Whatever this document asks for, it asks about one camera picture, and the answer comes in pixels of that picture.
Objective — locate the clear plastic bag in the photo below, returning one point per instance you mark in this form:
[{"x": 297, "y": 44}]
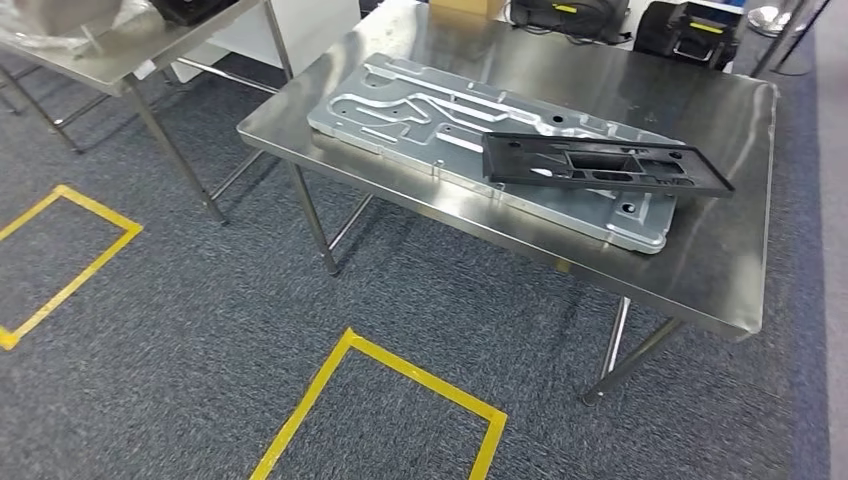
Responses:
[{"x": 66, "y": 20}]

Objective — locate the black device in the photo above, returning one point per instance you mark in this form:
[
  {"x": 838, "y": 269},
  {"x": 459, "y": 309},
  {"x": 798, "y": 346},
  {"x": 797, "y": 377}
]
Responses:
[{"x": 192, "y": 10}]

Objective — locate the machined aluminium plate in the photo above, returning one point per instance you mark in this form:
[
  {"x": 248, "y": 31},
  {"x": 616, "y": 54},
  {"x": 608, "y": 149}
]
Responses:
[{"x": 411, "y": 142}]

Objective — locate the round chrome stand base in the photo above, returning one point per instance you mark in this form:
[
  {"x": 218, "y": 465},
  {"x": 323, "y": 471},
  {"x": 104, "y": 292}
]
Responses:
[{"x": 775, "y": 21}]

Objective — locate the black plastic bracket part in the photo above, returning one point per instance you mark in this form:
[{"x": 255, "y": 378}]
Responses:
[{"x": 530, "y": 169}]

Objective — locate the white cabinet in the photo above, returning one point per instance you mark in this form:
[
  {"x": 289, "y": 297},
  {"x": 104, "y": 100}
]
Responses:
[{"x": 311, "y": 33}]

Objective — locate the yellow floor tape square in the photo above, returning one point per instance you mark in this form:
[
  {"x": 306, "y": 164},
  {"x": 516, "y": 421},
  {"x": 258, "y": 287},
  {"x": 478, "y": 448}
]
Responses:
[
  {"x": 73, "y": 287},
  {"x": 303, "y": 405}
]

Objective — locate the cardboard box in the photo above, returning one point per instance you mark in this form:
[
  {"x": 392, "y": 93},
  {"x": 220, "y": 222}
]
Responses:
[{"x": 467, "y": 6}]

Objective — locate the stainless steel workbench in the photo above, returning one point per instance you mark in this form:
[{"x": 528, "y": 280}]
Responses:
[{"x": 662, "y": 86}]

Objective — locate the stainless steel table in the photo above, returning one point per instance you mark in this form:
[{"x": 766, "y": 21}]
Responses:
[{"x": 99, "y": 63}]

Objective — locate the black case with yellow label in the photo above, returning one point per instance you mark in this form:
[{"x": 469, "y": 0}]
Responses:
[
  {"x": 570, "y": 16},
  {"x": 689, "y": 40}
]

